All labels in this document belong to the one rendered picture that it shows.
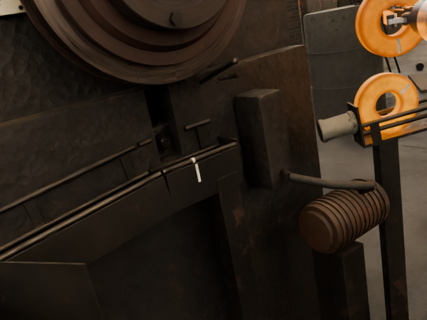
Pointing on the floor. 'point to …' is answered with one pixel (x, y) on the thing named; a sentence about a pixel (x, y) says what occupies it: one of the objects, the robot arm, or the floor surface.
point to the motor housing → (342, 247)
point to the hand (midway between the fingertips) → (391, 13)
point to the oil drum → (337, 61)
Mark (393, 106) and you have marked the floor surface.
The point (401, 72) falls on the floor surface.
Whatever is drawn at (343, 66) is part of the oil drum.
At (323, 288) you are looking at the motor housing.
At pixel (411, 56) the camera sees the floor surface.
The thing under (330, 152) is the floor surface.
